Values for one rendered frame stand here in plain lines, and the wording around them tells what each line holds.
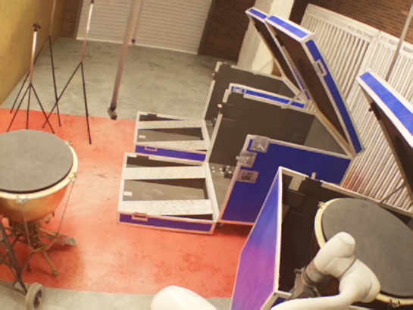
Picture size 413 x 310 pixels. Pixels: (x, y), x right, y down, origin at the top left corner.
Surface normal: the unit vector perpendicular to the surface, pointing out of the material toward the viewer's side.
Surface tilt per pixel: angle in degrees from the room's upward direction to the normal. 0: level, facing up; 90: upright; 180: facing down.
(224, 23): 90
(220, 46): 90
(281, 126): 90
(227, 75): 90
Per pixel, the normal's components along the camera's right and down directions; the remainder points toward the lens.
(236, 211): 0.11, 0.54
